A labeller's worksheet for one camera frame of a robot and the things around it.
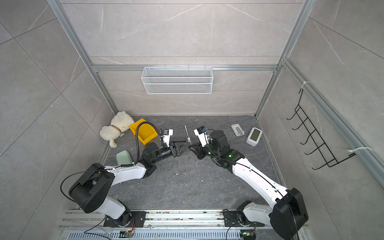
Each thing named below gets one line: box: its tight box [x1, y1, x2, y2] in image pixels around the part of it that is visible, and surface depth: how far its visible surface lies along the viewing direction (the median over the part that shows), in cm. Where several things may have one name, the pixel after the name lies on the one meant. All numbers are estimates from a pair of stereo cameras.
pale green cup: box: [116, 150, 133, 166], surface depth 95 cm
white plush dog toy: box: [99, 111, 135, 148], surface depth 106 cm
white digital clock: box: [246, 127, 263, 147], surface depth 104 cm
